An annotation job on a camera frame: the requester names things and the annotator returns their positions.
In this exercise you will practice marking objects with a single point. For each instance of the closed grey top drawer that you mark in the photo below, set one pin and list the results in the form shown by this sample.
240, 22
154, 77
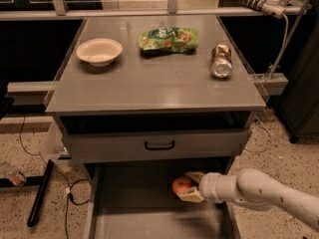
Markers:
113, 147

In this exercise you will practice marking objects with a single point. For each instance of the grey drawer cabinet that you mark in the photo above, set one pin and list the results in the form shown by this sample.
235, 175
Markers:
136, 94

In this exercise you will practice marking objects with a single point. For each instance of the white paper bowl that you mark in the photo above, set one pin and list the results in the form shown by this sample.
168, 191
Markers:
99, 52

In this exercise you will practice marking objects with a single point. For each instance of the orange fruit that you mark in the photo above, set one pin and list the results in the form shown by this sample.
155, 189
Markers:
181, 184

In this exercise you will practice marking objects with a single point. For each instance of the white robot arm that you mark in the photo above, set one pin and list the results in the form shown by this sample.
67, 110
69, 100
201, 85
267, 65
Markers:
250, 188

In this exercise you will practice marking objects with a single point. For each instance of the black bar on floor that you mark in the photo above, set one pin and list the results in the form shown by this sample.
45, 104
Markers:
44, 181

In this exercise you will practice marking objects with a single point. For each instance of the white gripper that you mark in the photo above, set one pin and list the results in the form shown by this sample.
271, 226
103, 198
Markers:
210, 187

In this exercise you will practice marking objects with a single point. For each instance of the open grey middle drawer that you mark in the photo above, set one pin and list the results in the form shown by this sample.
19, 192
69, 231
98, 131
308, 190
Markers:
134, 200

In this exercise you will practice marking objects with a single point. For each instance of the white power strip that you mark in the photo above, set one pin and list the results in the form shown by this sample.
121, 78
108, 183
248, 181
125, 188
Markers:
268, 7

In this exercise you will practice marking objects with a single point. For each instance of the black drawer handle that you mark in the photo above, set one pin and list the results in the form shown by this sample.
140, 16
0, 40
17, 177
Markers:
152, 146

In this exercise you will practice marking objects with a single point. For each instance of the silver soda can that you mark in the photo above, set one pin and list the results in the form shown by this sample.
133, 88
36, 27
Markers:
221, 64

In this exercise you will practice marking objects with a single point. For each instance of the green chip bag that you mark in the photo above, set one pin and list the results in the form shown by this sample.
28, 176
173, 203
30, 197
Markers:
169, 40

